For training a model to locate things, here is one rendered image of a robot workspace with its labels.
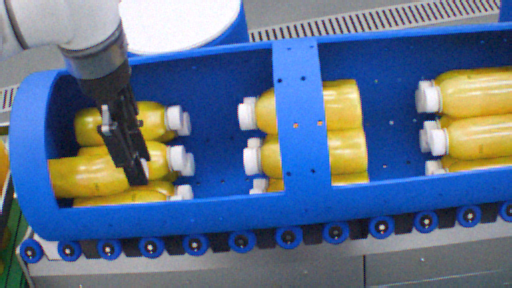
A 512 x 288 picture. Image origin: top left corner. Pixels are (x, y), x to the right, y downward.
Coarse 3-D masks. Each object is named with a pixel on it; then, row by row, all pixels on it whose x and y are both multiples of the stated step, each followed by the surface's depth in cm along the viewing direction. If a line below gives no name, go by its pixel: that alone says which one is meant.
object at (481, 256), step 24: (408, 216) 118; (24, 240) 122; (96, 240) 123; (120, 240) 122; (168, 240) 121; (216, 240) 120; (264, 240) 119; (312, 240) 117; (480, 240) 115; (504, 240) 115; (24, 264) 120; (288, 264) 118; (312, 264) 118; (336, 264) 118; (360, 264) 118; (384, 264) 117; (408, 264) 117; (432, 264) 117; (456, 264) 117; (480, 264) 117; (504, 264) 117
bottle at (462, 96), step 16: (448, 80) 105; (464, 80) 103; (480, 80) 103; (496, 80) 102; (448, 96) 103; (464, 96) 102; (480, 96) 102; (496, 96) 102; (448, 112) 105; (464, 112) 103; (480, 112) 104; (496, 112) 104
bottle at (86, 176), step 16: (48, 160) 110; (64, 160) 109; (80, 160) 109; (96, 160) 108; (64, 176) 108; (80, 176) 107; (96, 176) 107; (112, 176) 107; (64, 192) 109; (80, 192) 108; (96, 192) 108; (112, 192) 109
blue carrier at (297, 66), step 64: (192, 64) 118; (256, 64) 119; (320, 64) 119; (384, 64) 119; (448, 64) 119; (64, 128) 125; (192, 128) 126; (320, 128) 97; (384, 128) 123; (192, 192) 123; (320, 192) 100; (384, 192) 100; (448, 192) 100
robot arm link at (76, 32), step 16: (16, 0) 77; (32, 0) 77; (48, 0) 77; (64, 0) 78; (80, 0) 78; (96, 0) 80; (112, 0) 82; (16, 16) 78; (32, 16) 78; (48, 16) 78; (64, 16) 79; (80, 16) 80; (96, 16) 81; (112, 16) 84; (16, 32) 79; (32, 32) 79; (48, 32) 80; (64, 32) 81; (80, 32) 82; (96, 32) 83; (112, 32) 86; (64, 48) 85; (80, 48) 84
